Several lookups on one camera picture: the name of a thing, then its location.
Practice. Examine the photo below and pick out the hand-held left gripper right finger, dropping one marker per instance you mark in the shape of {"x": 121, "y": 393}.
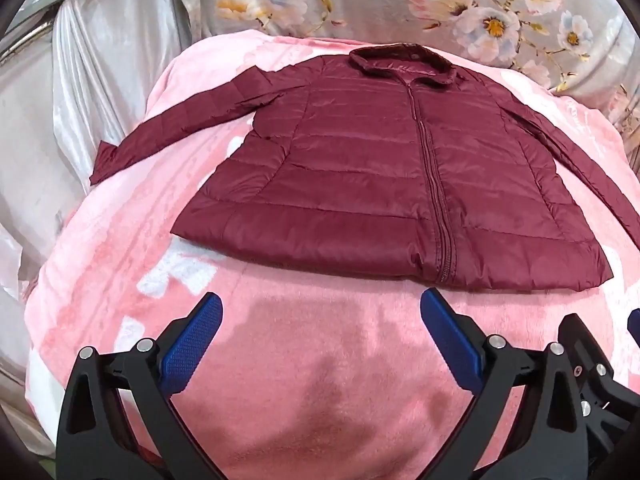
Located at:
{"x": 450, "y": 332}

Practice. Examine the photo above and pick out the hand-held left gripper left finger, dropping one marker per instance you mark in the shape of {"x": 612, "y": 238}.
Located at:
{"x": 192, "y": 342}

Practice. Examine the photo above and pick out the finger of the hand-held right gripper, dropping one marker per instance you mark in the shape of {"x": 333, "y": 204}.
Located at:
{"x": 635, "y": 321}
{"x": 587, "y": 340}

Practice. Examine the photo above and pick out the maroon puffer jacket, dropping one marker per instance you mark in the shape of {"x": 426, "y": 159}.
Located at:
{"x": 350, "y": 160}

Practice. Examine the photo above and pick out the pink fleece blanket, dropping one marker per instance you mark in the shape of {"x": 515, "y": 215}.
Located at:
{"x": 310, "y": 360}

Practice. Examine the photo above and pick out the silver satin cloth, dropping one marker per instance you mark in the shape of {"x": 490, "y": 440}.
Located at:
{"x": 100, "y": 70}

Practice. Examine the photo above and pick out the grey floral bed sheet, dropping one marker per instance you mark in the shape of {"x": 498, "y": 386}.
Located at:
{"x": 380, "y": 0}

